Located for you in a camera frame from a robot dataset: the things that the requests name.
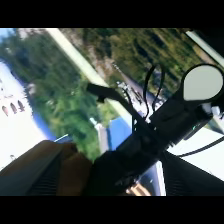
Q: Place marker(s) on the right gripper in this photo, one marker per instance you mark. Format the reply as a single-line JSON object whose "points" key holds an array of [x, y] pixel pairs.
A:
{"points": [[126, 163]]}

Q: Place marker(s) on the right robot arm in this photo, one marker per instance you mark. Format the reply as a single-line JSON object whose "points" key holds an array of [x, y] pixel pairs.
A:
{"points": [[203, 83]]}

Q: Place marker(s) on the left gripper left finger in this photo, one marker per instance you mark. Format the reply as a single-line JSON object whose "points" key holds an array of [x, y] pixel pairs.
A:
{"points": [[23, 173]]}

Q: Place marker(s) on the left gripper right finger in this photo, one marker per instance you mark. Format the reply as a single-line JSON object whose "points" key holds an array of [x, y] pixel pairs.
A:
{"points": [[196, 183]]}

